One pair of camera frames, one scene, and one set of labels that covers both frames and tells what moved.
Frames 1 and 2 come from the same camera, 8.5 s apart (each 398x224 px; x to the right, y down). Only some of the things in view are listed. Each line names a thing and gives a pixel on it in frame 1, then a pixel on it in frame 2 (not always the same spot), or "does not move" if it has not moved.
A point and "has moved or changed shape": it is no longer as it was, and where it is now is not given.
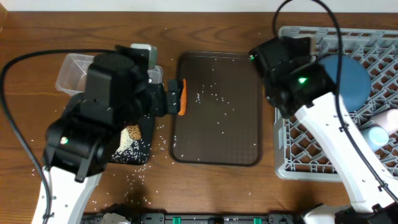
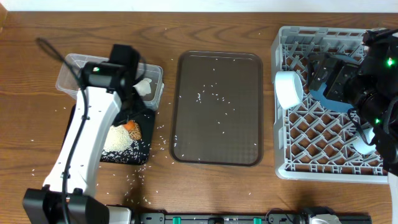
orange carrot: x=183 y=99 -> x=130 y=126
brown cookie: x=134 y=131 does not move
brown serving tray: x=222 y=123 does not move
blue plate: x=354 y=81 has moved or changed shape
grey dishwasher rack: x=298 y=157 does not move
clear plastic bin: x=72 y=78 does not move
